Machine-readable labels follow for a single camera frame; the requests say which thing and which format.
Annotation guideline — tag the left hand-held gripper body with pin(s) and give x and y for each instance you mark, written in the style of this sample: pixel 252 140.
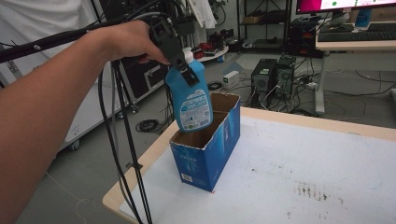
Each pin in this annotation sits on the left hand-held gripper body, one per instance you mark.
pixel 166 40

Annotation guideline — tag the blue detergent bottle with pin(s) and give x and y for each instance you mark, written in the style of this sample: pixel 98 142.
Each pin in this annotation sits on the blue detergent bottle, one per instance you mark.
pixel 193 105

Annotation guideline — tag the blue cardboard box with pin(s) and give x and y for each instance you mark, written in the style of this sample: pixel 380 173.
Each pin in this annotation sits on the blue cardboard box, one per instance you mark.
pixel 205 161

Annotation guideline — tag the person's left hand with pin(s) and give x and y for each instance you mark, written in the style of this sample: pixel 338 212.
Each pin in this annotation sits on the person's left hand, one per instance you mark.
pixel 124 40

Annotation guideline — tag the round white table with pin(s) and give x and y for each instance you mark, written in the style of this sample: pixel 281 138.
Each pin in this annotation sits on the round white table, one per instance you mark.
pixel 214 55

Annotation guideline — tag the small white box device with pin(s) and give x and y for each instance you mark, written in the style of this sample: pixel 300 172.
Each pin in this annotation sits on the small white box device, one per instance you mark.
pixel 231 79

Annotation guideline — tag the black flight case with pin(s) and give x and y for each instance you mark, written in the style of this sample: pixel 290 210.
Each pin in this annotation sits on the black flight case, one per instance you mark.
pixel 143 77

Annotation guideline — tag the black computer tower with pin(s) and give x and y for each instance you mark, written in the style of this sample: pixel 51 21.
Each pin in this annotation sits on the black computer tower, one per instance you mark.
pixel 286 77
pixel 263 77

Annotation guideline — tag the black metal shelf rack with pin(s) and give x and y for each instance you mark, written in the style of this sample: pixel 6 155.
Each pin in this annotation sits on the black metal shelf rack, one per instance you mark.
pixel 264 18

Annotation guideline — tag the white cabinet on wheels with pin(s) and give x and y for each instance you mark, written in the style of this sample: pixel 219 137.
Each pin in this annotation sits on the white cabinet on wheels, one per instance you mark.
pixel 90 109

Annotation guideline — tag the black tape piece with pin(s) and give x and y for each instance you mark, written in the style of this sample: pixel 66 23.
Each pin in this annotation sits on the black tape piece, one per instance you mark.
pixel 134 165

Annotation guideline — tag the white cloth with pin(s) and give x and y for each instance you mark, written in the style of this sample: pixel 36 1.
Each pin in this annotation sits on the white cloth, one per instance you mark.
pixel 37 18

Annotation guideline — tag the white table mat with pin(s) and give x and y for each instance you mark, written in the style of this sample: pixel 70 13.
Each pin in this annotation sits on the white table mat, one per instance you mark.
pixel 280 174

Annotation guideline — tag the computer monitor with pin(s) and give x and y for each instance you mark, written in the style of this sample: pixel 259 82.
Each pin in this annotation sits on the computer monitor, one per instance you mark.
pixel 342 4

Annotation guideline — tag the wooden top desk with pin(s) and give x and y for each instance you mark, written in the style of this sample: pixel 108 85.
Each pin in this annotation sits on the wooden top desk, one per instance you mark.
pixel 355 46

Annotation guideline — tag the black keyboard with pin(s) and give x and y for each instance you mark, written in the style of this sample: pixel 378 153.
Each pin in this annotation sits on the black keyboard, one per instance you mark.
pixel 358 36

